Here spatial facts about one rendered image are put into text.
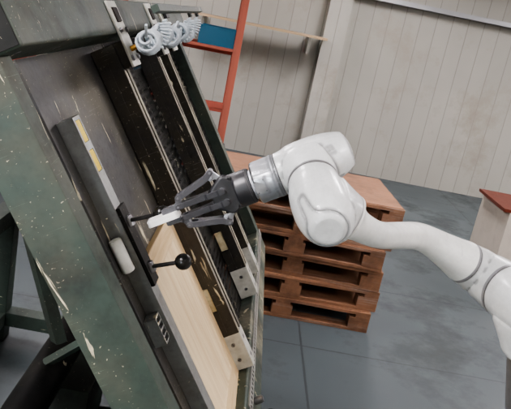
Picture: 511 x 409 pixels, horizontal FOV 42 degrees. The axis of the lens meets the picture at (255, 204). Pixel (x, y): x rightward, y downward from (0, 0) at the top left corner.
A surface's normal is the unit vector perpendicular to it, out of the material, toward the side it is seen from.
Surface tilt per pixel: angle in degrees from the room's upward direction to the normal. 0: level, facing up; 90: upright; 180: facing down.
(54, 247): 90
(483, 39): 90
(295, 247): 90
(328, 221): 105
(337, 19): 90
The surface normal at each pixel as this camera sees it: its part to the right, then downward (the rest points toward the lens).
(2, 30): -0.03, 0.28
